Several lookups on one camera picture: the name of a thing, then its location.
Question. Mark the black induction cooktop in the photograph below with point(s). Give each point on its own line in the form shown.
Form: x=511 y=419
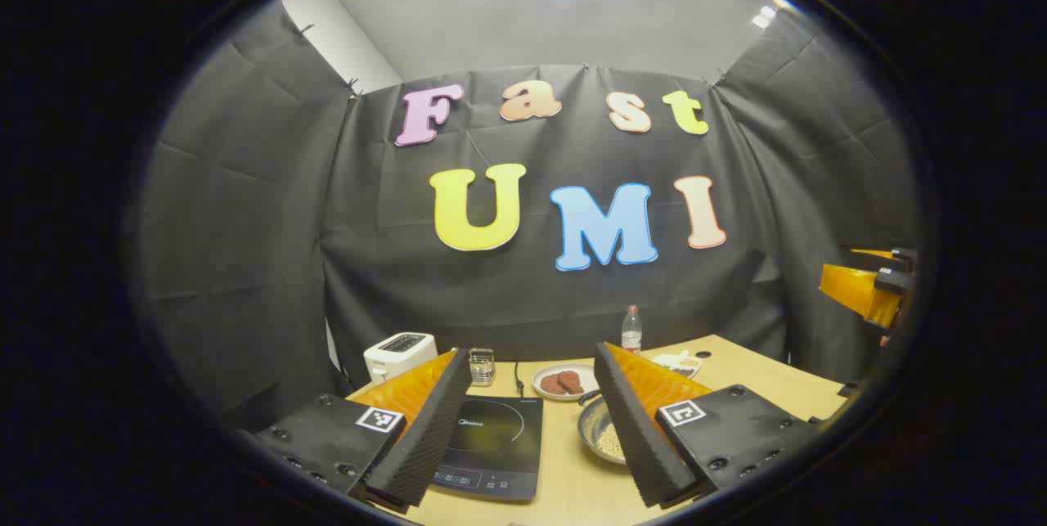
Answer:
x=499 y=444

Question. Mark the small ceiling light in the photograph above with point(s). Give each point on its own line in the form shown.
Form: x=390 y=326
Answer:
x=764 y=17

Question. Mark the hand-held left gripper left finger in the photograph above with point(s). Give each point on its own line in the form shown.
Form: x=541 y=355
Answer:
x=425 y=436

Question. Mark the white divided dish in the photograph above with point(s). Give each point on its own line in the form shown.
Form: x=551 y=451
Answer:
x=677 y=362

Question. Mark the pile of soybeans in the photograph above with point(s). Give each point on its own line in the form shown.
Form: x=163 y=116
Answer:
x=611 y=440

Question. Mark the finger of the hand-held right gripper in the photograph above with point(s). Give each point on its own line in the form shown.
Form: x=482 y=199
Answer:
x=851 y=293
x=900 y=258

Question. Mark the white toaster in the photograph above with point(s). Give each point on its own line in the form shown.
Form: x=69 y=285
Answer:
x=393 y=354

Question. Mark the clear plastic water bottle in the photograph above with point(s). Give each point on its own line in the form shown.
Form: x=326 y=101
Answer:
x=631 y=334

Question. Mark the stainless steel pot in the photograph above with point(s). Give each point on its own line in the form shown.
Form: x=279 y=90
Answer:
x=595 y=428

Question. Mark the white round plate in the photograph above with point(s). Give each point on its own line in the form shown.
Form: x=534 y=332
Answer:
x=587 y=375

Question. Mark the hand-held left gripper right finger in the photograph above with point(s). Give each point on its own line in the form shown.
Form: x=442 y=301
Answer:
x=638 y=436

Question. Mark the black backdrop cloth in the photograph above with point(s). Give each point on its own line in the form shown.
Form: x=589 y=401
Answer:
x=532 y=297

